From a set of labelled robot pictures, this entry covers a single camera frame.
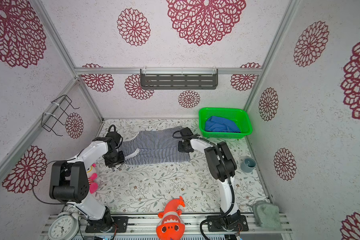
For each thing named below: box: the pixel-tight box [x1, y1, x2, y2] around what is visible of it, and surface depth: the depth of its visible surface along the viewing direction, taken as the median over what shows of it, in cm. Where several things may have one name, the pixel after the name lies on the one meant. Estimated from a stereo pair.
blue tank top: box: [205, 116, 241, 133], surface depth 112 cm
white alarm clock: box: [48, 211, 80, 240], surface depth 71 cm
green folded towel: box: [252, 200, 282, 229], surface depth 78 cm
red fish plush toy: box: [156, 196, 186, 240], surface depth 69 cm
